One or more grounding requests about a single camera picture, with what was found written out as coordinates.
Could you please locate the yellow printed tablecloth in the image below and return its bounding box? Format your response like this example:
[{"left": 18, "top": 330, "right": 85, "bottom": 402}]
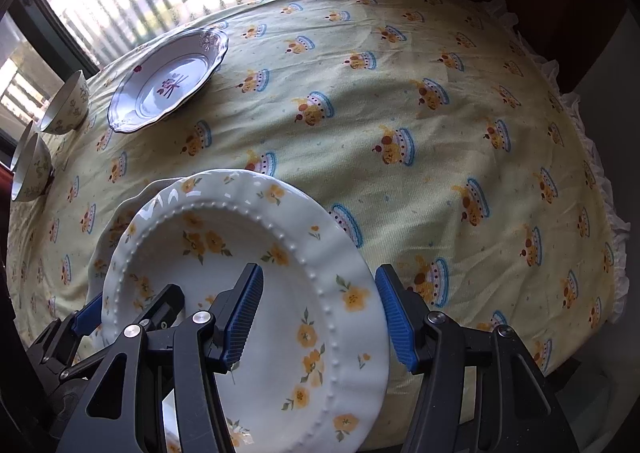
[{"left": 7, "top": 0, "right": 628, "bottom": 434}]

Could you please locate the white floral bowl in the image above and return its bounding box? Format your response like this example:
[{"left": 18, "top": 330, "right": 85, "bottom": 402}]
[
  {"left": 39, "top": 70, "right": 91, "bottom": 135},
  {"left": 10, "top": 132, "right": 55, "bottom": 202}
]

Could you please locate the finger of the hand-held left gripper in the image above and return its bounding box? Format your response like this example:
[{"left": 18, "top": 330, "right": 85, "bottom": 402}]
[
  {"left": 27, "top": 290, "right": 109, "bottom": 400},
  {"left": 131, "top": 284, "right": 187, "bottom": 334}
]

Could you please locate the white plate with red pattern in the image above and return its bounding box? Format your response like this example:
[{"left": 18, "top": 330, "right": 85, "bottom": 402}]
[{"left": 107, "top": 27, "right": 230, "bottom": 134}]

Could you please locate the white plate with yellow flowers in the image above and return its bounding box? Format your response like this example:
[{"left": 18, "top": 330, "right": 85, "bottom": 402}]
[
  {"left": 86, "top": 177, "right": 193, "bottom": 329},
  {"left": 101, "top": 169, "right": 392, "bottom": 453}
]

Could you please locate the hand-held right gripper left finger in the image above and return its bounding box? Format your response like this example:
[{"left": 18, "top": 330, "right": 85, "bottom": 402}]
[{"left": 57, "top": 263, "right": 264, "bottom": 453}]

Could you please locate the dark window frame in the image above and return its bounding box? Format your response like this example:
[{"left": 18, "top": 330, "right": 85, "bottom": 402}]
[{"left": 10, "top": 0, "right": 101, "bottom": 78}]

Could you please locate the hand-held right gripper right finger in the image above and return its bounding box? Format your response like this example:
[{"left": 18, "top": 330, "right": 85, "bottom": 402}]
[{"left": 375, "top": 264, "right": 568, "bottom": 453}]

